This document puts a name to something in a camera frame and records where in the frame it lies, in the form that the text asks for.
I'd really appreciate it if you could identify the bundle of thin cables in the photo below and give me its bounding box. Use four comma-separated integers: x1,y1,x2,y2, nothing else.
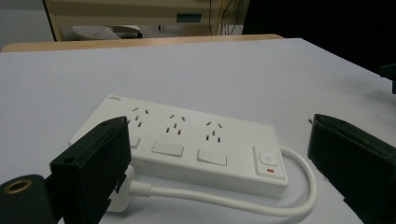
207,0,245,36

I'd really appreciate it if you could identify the white power strip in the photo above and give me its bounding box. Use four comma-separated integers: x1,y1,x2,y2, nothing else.
68,94,290,200

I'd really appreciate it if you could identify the white power cable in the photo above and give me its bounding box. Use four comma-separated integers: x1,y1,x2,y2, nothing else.
129,145,318,218

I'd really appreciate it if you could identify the white power plug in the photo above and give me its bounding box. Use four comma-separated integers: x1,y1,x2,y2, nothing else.
106,164,153,213

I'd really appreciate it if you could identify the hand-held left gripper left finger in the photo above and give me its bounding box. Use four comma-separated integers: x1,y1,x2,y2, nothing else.
49,116,133,224

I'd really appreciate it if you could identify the grey white cloth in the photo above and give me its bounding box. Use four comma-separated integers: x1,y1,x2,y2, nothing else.
70,24,144,41

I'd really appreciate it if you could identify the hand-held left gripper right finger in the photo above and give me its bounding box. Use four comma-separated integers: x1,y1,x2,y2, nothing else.
307,113,396,224

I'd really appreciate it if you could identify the beige cabinet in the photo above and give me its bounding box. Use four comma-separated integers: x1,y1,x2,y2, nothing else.
42,0,250,42

